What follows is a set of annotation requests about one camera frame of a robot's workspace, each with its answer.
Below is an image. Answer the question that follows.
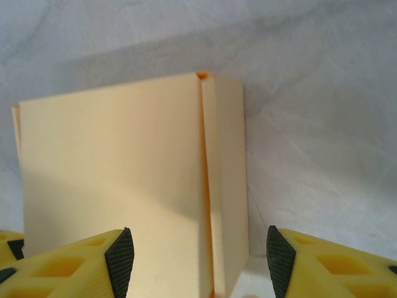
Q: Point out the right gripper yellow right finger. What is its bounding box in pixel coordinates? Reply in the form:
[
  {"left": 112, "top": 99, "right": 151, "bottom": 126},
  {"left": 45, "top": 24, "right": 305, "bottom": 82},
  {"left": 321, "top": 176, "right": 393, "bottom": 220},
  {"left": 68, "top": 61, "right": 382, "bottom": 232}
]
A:
[{"left": 266, "top": 225, "right": 397, "bottom": 298}]

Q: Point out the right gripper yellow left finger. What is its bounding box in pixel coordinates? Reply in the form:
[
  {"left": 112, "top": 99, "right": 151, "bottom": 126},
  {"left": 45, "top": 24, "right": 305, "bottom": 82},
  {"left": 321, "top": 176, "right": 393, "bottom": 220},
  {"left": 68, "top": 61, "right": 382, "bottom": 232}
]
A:
[{"left": 0, "top": 227, "right": 136, "bottom": 298}]

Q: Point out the yellow paper box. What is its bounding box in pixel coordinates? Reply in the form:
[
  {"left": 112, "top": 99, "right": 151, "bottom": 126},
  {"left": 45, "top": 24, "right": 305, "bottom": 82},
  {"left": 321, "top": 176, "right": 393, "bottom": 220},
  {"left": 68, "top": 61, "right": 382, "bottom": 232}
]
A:
[{"left": 11, "top": 70, "right": 252, "bottom": 298}]

